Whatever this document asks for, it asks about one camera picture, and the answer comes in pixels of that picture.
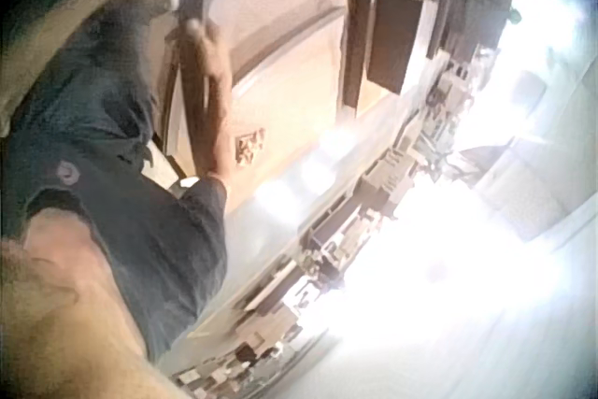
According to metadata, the person's right hand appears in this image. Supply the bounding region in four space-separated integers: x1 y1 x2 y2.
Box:
181 16 221 49

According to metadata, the dark brown framed panel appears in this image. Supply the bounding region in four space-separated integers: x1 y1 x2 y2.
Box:
343 0 441 116

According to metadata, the cluttered shelf of items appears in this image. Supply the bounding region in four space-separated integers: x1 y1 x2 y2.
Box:
170 0 527 399

